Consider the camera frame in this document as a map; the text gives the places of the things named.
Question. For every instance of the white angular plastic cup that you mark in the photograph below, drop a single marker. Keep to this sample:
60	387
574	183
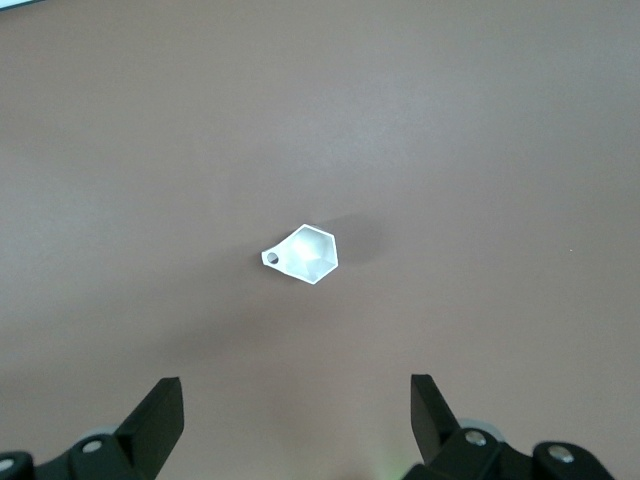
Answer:
310	255

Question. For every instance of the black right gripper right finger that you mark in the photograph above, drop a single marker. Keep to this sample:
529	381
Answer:
435	430

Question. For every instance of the brown table cover sheet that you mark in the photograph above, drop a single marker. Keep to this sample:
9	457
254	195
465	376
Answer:
320	125

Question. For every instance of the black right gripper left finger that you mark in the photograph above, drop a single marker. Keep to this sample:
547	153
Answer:
145	435

